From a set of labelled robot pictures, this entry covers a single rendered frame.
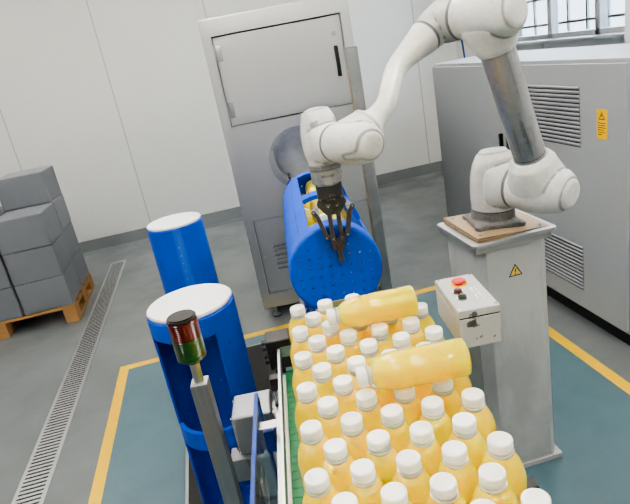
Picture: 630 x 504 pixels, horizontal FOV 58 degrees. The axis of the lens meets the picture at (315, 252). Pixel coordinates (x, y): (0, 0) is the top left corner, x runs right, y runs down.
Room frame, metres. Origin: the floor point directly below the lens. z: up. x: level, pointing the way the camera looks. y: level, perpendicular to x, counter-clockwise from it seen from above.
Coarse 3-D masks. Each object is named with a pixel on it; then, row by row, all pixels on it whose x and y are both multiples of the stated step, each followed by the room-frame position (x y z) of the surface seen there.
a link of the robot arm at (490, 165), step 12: (480, 156) 1.96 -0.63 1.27; (492, 156) 1.93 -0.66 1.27; (504, 156) 1.92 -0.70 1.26; (480, 168) 1.94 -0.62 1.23; (492, 168) 1.91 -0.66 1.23; (504, 168) 1.89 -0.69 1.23; (480, 180) 1.94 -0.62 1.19; (492, 180) 1.89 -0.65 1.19; (480, 192) 1.94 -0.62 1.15; (492, 192) 1.89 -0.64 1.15; (480, 204) 1.94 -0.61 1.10; (492, 204) 1.91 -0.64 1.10; (504, 204) 1.88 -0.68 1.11
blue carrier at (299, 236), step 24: (288, 192) 2.32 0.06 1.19; (312, 192) 2.06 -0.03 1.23; (288, 216) 2.02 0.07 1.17; (288, 240) 1.79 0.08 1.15; (312, 240) 1.60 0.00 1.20; (360, 240) 1.61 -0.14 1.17; (288, 264) 1.66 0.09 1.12; (312, 264) 1.60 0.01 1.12; (336, 264) 1.60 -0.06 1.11; (360, 264) 1.61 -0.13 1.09; (312, 288) 1.61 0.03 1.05; (336, 288) 1.60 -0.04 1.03; (360, 288) 1.61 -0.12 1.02
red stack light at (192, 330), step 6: (186, 324) 1.07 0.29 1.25; (192, 324) 1.07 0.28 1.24; (198, 324) 1.09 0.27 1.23; (168, 330) 1.08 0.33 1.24; (174, 330) 1.06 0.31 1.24; (180, 330) 1.06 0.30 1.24; (186, 330) 1.06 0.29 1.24; (192, 330) 1.07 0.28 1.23; (198, 330) 1.08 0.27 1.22; (174, 336) 1.07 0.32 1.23; (180, 336) 1.06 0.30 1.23; (186, 336) 1.06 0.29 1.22; (192, 336) 1.07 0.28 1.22; (198, 336) 1.08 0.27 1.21; (174, 342) 1.07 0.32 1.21; (180, 342) 1.06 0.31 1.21; (186, 342) 1.06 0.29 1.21
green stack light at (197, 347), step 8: (200, 336) 1.08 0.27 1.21; (176, 344) 1.07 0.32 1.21; (184, 344) 1.06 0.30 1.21; (192, 344) 1.07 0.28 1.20; (200, 344) 1.08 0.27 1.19; (176, 352) 1.07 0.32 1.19; (184, 352) 1.06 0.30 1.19; (192, 352) 1.06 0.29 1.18; (200, 352) 1.07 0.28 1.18; (184, 360) 1.06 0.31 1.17; (192, 360) 1.06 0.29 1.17
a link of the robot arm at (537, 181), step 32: (480, 0) 1.62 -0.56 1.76; (512, 0) 1.58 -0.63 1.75; (480, 32) 1.63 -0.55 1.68; (512, 32) 1.60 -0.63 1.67; (512, 64) 1.67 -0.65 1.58; (512, 96) 1.69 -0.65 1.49; (512, 128) 1.72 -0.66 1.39; (512, 160) 1.81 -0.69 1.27; (544, 160) 1.73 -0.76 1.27; (512, 192) 1.81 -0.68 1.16; (544, 192) 1.72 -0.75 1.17; (576, 192) 1.72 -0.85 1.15
